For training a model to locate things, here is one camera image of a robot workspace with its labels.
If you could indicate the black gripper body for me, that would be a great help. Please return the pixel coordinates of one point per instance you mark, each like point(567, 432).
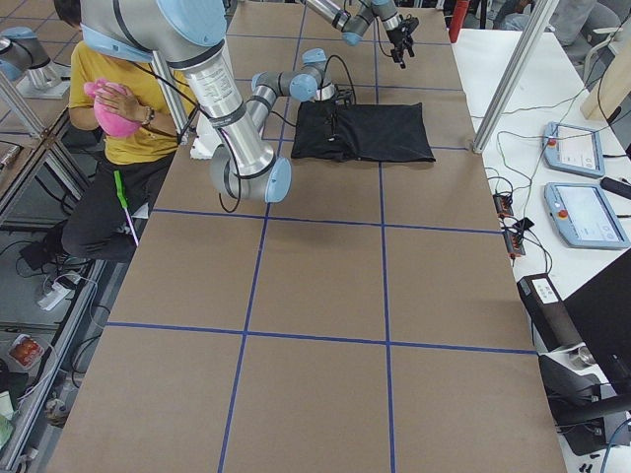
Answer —
point(331, 114)
point(397, 37)

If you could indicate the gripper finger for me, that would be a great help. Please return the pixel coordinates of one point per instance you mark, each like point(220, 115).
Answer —
point(409, 46)
point(398, 58)

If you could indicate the black printed t-shirt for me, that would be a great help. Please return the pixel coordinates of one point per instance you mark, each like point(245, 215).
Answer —
point(389, 133)

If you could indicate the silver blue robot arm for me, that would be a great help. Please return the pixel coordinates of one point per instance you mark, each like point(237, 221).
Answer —
point(190, 35)
point(354, 26)

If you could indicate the person's hand on plush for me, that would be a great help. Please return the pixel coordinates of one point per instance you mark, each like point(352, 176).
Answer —
point(123, 104)

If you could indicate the orange circuit board upper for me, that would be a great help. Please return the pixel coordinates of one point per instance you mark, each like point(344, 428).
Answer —
point(503, 205)

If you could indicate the orange circuit board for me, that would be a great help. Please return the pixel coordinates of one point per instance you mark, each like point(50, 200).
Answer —
point(514, 243)
point(503, 205)

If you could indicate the upper teach pendant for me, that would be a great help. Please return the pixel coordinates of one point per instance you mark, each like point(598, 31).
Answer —
point(574, 149)

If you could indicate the teach pendant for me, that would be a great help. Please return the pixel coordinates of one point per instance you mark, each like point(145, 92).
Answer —
point(574, 149)
point(583, 216)

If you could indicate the person in yellow shirt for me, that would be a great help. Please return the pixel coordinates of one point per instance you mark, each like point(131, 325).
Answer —
point(143, 159)

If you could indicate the orange circuit board lower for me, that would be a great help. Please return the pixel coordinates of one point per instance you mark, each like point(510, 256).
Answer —
point(514, 243)

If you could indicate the pink plush toy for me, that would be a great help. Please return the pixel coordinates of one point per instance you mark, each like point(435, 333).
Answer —
point(112, 124)

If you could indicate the green pink stick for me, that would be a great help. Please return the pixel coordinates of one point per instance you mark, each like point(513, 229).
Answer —
point(120, 193)

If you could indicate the lower teach pendant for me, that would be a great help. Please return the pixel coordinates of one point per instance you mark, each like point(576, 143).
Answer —
point(583, 216)

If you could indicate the black device box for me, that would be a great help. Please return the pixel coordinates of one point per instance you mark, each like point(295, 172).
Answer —
point(551, 324)

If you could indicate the white power strip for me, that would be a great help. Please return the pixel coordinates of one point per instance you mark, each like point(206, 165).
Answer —
point(59, 290)

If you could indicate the red food tray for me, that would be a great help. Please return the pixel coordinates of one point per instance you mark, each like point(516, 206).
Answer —
point(25, 351)

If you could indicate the aluminium frame post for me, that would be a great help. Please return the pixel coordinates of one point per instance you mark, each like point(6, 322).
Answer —
point(519, 59)

